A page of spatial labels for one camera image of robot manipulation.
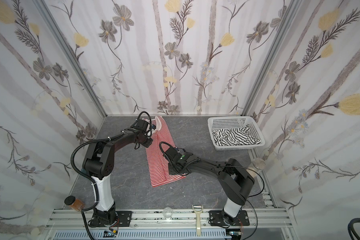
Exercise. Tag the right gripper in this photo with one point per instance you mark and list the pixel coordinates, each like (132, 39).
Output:
(171, 163)

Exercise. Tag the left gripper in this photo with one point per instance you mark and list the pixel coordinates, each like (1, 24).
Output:
(147, 141)

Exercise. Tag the red white striped tank top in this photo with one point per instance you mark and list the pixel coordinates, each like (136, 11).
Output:
(157, 163)

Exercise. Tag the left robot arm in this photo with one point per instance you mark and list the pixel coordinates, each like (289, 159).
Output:
(95, 161)

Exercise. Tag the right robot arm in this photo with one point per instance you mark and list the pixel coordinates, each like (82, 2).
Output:
(234, 179)

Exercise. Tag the black white striped tank top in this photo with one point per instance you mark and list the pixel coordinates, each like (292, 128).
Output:
(234, 137)

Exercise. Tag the clear glass cup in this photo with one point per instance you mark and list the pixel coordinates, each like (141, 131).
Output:
(167, 213)

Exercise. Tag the cream vegetable peeler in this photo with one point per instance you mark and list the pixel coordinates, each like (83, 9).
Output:
(198, 210)

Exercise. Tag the white plastic basket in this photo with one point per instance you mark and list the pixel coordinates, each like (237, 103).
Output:
(234, 122)

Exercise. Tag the glass jar with lid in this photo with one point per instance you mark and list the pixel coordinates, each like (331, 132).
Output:
(256, 166)

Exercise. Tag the brown spice jar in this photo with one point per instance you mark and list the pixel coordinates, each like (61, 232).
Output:
(74, 203)

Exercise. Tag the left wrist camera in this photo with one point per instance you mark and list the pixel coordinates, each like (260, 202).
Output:
(152, 128)

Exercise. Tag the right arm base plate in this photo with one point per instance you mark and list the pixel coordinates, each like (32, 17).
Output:
(218, 218)

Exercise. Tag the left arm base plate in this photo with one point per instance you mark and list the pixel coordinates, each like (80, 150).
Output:
(118, 219)

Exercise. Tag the aluminium front rail frame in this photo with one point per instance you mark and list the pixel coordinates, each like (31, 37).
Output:
(265, 224)

